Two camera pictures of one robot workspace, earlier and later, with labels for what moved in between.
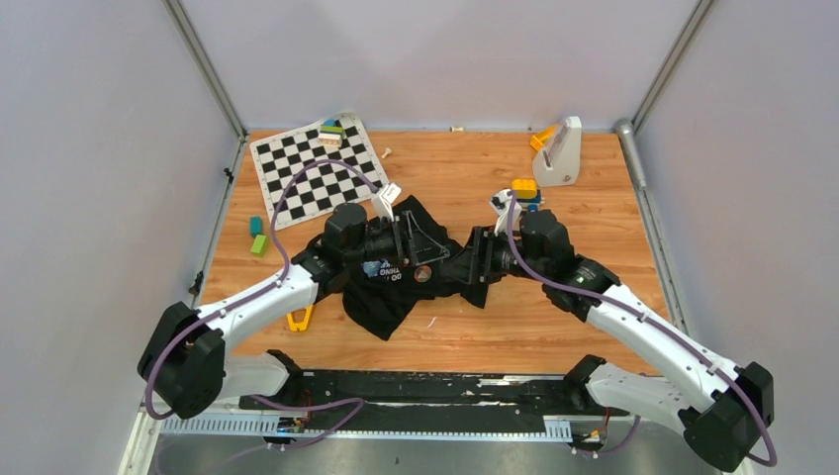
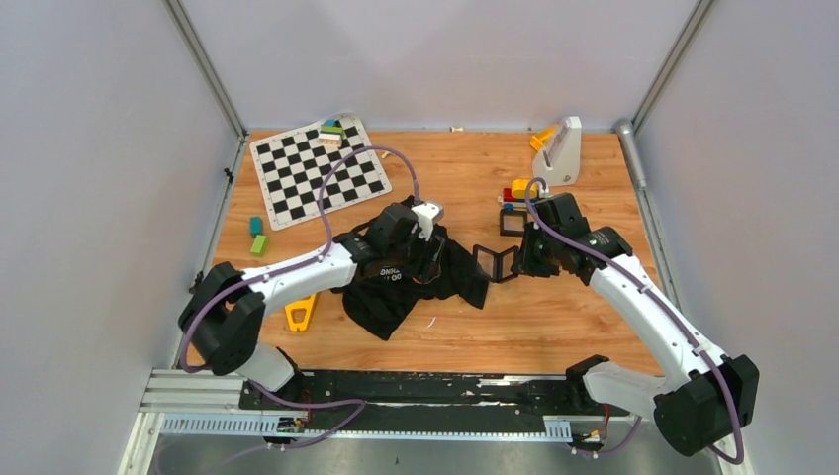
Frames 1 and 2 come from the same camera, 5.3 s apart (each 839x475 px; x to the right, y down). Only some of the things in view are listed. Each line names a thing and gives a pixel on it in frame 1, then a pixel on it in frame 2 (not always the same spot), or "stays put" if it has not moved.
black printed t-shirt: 373,292 stays put
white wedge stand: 558,162 stays put
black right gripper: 476,258 to 526,265
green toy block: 260,245 stays put
